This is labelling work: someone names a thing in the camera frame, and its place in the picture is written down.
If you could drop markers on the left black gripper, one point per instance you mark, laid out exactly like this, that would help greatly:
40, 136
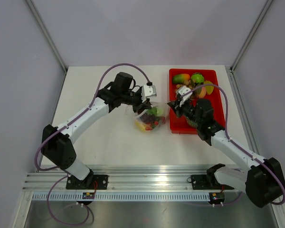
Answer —
141, 106

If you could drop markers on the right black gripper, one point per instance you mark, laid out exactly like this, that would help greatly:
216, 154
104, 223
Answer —
178, 109

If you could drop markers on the pink red grape bunch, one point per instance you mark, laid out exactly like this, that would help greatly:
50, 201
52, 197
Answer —
160, 121

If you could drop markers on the clear zip top bag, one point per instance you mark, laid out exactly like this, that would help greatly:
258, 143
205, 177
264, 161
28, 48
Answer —
137, 116

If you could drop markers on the yellow mango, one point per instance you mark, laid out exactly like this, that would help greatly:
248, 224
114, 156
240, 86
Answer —
142, 126

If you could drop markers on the dark red grape bunch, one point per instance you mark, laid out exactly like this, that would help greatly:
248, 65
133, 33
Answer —
148, 118

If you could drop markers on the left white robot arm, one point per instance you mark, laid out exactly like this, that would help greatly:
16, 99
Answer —
57, 142

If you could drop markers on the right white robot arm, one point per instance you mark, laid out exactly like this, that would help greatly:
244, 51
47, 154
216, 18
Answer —
261, 179

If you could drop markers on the tan longan bunch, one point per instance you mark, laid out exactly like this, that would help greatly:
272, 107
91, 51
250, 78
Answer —
188, 84

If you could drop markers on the green netted melon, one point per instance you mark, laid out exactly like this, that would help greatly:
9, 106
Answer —
192, 122

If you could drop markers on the peach fruit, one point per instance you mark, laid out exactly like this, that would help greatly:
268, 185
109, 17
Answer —
180, 78

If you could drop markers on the green leafy vegetable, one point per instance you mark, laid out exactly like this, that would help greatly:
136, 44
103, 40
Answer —
197, 78

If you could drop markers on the yellow star fruit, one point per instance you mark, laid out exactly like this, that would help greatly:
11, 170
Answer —
208, 86

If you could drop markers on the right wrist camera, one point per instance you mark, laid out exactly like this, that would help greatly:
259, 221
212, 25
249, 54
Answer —
183, 93

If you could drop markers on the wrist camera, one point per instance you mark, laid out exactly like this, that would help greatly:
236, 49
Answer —
148, 91
183, 93

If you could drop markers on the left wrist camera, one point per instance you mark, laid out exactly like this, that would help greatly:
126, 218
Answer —
148, 91

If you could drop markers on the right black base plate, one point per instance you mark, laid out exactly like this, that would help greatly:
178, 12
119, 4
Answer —
206, 182

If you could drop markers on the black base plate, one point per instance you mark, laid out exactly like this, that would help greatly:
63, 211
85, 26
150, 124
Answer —
98, 182
206, 182

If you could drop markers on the aluminium rail beam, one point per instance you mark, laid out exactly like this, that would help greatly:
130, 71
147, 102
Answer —
147, 178

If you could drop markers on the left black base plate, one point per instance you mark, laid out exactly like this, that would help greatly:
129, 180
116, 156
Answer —
98, 182

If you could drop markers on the left aluminium frame post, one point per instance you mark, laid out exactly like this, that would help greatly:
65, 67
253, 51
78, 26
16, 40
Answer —
45, 33

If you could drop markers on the aluminium frame post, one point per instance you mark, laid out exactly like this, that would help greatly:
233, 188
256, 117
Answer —
45, 33
254, 29

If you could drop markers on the white slotted cable duct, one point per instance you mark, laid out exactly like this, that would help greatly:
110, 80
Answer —
122, 196

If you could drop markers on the right aluminium frame post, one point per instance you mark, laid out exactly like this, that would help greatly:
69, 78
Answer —
254, 29

